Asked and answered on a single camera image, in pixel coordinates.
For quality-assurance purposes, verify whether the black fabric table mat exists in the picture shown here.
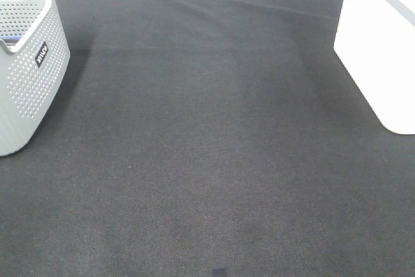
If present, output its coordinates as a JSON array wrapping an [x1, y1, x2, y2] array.
[[1, 0, 414, 276]]

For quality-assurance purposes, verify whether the grey perforated laundry basket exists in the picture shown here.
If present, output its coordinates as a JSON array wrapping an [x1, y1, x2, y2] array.
[[1, 0, 70, 156]]

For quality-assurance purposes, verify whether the white storage box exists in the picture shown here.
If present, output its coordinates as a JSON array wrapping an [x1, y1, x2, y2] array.
[[333, 0, 414, 135]]

